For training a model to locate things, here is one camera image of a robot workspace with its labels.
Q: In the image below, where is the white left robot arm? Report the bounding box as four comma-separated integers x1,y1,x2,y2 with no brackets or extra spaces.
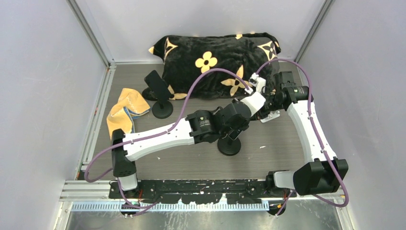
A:
112,98,261,198

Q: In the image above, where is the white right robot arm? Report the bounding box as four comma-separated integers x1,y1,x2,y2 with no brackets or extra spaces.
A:
251,72,349,197

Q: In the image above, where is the white folding phone stand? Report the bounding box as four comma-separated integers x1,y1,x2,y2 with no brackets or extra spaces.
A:
260,110,280,123

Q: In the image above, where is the black flower-pattern pillow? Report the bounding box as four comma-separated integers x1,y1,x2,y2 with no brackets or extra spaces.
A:
148,33,282,100

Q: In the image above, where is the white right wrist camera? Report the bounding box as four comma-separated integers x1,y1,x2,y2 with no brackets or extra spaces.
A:
248,72,266,94

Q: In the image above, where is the white-edged smartphone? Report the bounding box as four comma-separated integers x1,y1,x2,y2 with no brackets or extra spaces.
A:
228,129,242,140

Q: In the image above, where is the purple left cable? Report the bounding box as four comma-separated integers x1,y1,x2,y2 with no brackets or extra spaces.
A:
84,68,254,184

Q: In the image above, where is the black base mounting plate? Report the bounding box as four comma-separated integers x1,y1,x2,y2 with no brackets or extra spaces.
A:
124,179,290,205

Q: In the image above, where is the yellow cloth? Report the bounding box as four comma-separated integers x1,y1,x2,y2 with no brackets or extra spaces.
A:
106,88,151,140

